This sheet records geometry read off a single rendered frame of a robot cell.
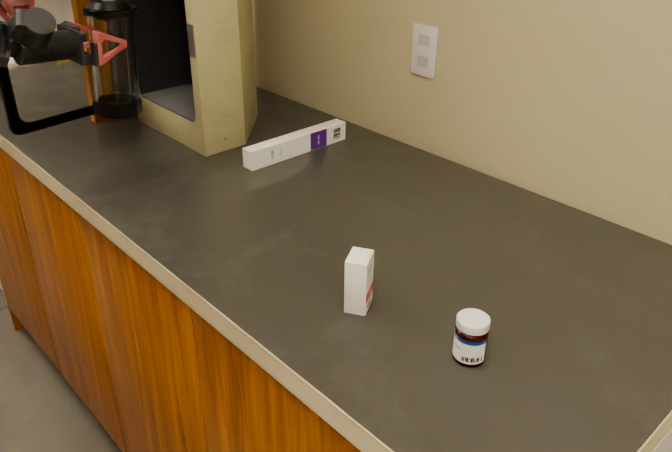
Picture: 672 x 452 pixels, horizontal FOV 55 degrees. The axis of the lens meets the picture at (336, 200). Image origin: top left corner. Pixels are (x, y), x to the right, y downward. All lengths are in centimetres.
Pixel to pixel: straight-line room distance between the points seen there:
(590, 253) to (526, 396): 39
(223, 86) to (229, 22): 14
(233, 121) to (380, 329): 73
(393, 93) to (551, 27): 45
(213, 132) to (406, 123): 46
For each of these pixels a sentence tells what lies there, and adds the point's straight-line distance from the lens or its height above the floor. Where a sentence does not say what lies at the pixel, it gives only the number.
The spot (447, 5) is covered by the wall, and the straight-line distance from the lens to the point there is 146.
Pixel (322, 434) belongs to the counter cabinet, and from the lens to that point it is 96.
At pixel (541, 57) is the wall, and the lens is 134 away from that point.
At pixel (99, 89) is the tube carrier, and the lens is 148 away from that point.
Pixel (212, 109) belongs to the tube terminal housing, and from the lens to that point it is 148.
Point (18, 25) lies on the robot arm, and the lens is 133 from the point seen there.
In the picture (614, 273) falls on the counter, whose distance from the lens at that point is 116.
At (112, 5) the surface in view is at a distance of 143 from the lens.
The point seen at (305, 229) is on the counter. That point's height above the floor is 94.
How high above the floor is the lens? 153
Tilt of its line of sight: 27 degrees down
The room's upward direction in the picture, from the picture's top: 1 degrees clockwise
